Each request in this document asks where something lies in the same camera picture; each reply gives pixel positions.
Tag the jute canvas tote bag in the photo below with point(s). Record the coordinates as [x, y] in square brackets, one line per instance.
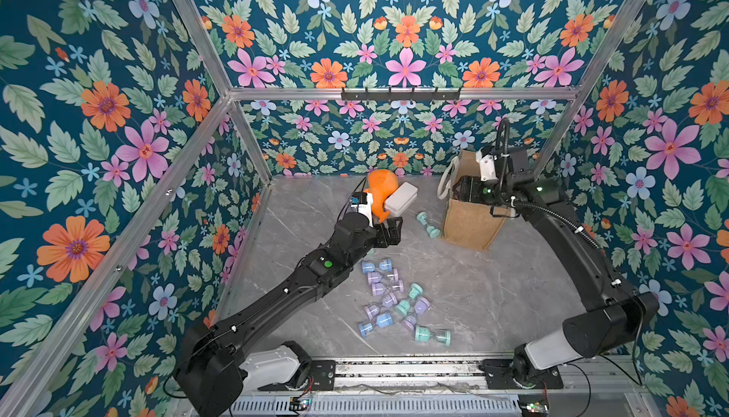
[467, 224]

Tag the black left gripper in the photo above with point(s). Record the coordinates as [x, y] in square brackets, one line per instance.
[393, 238]

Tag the teal hourglass near bag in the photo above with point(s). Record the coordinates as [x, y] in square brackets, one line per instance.
[431, 230]

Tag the purple hourglass centre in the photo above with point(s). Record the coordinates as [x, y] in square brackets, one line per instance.
[375, 309]

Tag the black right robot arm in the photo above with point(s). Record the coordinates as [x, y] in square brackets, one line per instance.
[616, 312]

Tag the orange plush toy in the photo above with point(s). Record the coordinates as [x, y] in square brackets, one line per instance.
[381, 185]

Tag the teal hourglass centre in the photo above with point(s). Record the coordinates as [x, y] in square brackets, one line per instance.
[405, 305]

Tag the white rectangular box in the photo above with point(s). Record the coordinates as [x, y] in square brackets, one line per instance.
[401, 199]

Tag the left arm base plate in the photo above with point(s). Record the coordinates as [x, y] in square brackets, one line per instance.
[317, 375]

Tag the black wall hook rail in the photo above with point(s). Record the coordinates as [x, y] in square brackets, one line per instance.
[402, 94]

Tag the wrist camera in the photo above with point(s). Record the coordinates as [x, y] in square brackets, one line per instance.
[486, 166]
[361, 202]

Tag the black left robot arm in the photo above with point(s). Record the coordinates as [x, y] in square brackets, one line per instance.
[209, 358]

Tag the teal hourglass front pair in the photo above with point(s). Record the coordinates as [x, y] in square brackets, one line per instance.
[423, 335]

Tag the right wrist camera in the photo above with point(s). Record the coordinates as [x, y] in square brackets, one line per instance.
[486, 166]

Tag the blue hourglass centre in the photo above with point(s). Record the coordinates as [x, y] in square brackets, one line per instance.
[384, 267]

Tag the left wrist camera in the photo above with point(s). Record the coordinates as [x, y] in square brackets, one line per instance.
[361, 202]

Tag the blue hourglass front left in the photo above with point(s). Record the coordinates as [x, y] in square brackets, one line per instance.
[381, 321]

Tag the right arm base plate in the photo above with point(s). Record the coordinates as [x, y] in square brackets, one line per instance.
[513, 374]

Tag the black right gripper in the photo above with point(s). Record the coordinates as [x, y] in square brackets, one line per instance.
[476, 190]

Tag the blue hourglass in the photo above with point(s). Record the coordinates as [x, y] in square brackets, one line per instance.
[384, 267]
[381, 321]

